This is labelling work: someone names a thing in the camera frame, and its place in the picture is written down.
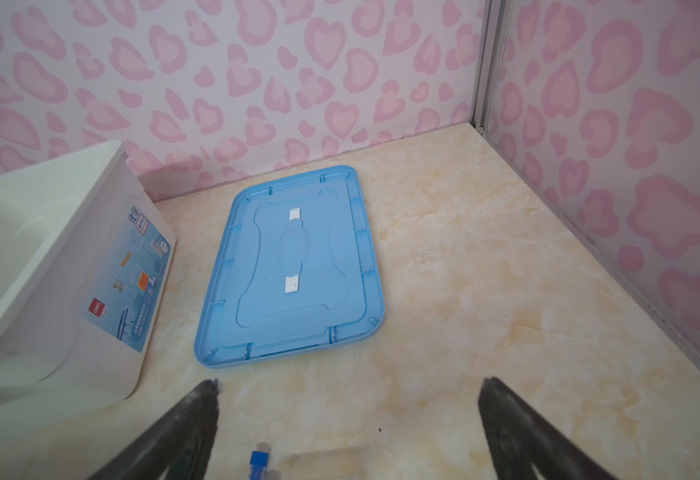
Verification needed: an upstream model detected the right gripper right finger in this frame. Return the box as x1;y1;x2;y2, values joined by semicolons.
477;377;613;479

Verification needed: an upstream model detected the white plastic storage bin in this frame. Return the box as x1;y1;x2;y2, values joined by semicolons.
0;141;176;442

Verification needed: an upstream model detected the blue plastic bin lid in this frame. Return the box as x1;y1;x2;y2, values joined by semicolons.
194;165;385;369

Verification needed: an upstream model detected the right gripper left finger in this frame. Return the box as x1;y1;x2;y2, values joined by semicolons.
91;380;220;479

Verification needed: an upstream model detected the blue capped test tube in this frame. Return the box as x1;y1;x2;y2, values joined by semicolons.
248;442;272;480

